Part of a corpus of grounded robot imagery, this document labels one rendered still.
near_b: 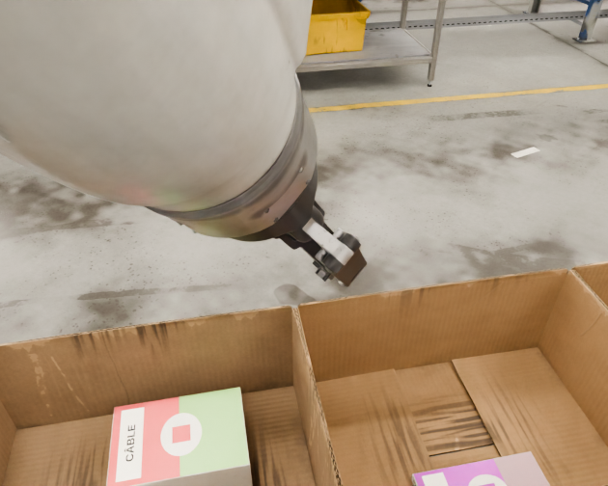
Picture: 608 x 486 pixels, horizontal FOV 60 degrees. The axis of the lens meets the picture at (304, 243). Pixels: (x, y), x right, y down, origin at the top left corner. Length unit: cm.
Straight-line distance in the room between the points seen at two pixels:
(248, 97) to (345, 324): 59
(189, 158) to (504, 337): 75
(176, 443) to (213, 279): 167
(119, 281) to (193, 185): 224
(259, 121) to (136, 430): 58
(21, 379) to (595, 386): 75
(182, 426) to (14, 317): 176
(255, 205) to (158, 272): 218
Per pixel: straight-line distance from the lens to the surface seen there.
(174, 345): 71
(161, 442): 69
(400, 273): 235
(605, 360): 80
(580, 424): 85
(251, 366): 76
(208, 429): 69
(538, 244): 270
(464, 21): 524
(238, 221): 24
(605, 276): 88
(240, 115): 16
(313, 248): 38
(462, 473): 74
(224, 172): 18
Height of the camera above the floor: 153
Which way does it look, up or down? 38 degrees down
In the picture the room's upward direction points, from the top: straight up
